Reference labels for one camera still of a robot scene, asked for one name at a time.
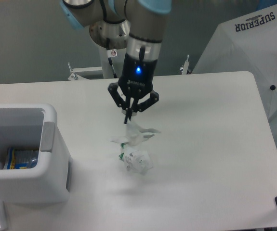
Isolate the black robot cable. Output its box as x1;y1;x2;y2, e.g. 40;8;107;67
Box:
106;38;118;79

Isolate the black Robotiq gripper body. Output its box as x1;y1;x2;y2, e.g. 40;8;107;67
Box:
118;53;158;99

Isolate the white Superior umbrella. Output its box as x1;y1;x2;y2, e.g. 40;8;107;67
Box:
193;4;277;134

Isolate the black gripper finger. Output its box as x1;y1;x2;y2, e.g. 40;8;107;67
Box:
108;82;132;124
127;90;159;120

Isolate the white wrapper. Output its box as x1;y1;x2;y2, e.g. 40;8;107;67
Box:
109;121;161;147
119;147;154;174

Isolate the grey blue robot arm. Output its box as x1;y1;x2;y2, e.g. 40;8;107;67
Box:
60;0;172;122

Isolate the white metal base frame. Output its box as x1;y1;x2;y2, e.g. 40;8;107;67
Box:
67;54;192;81

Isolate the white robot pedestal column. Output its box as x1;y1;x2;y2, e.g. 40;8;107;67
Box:
88;19;132;79

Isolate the white plastic trash can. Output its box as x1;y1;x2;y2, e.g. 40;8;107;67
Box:
0;103;72;204

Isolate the blue yellow package in bin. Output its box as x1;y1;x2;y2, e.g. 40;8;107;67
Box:
3;147;39;170

